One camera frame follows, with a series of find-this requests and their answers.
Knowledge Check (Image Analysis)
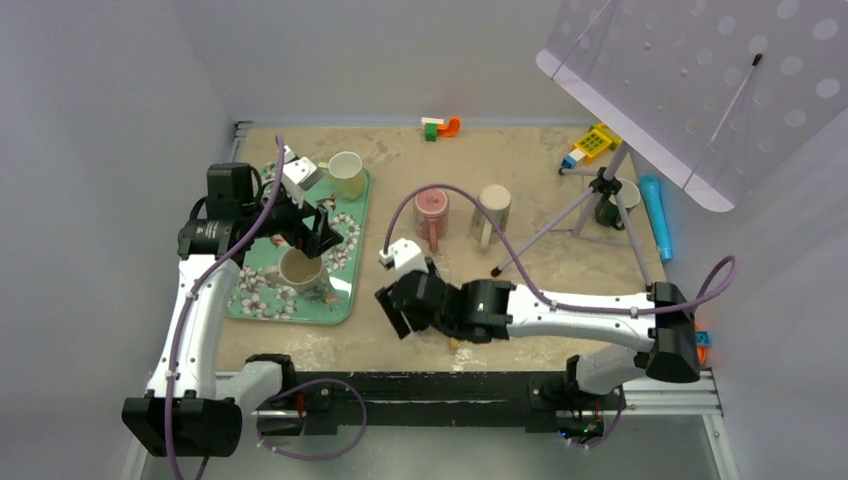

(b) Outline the blue cylinder toy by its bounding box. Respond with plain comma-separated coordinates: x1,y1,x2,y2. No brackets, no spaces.
639,175,673,262

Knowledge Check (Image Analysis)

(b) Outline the orange green block toy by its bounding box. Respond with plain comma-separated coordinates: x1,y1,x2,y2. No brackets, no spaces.
421,116,461,142

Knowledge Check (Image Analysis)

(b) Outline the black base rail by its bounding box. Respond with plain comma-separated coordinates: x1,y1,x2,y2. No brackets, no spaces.
254,371,624,438

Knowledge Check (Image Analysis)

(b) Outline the green floral tray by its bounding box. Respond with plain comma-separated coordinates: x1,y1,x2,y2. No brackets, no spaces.
227,172,371,326

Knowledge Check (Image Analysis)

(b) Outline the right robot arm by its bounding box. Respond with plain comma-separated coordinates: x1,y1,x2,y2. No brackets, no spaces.
375,271,700,407

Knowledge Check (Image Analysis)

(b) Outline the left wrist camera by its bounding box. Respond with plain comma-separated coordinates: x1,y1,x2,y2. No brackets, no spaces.
281,157,323,207

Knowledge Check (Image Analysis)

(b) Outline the beige floral mug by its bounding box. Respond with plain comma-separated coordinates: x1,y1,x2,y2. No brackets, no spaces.
469,184,512,250

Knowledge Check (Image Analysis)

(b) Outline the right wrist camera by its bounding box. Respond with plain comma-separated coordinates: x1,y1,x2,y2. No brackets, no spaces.
378,238,428,277

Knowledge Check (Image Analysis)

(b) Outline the pink mug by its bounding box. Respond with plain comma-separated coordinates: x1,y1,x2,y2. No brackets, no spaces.
413,188,450,253

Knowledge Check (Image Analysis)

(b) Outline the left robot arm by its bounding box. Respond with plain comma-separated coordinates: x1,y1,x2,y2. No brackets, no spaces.
121,157,343,460

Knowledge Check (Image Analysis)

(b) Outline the tan floral mug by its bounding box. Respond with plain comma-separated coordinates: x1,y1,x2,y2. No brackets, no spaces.
263,249,331,302

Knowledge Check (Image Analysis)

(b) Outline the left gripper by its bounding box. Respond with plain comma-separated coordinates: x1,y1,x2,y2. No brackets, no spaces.
241,180,342,257

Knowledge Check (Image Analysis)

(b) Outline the perforated white panel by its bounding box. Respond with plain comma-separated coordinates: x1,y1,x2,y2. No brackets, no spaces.
536,0,847,212

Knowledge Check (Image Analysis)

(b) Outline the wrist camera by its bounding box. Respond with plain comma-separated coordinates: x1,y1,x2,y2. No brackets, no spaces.
281,157,323,207
378,238,428,277

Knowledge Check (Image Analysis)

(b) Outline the cyan brick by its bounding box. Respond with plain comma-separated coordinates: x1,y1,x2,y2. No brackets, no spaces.
695,330,712,348

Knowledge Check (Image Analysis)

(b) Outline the light green mug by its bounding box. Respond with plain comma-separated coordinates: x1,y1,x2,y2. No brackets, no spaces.
318,151,366,201

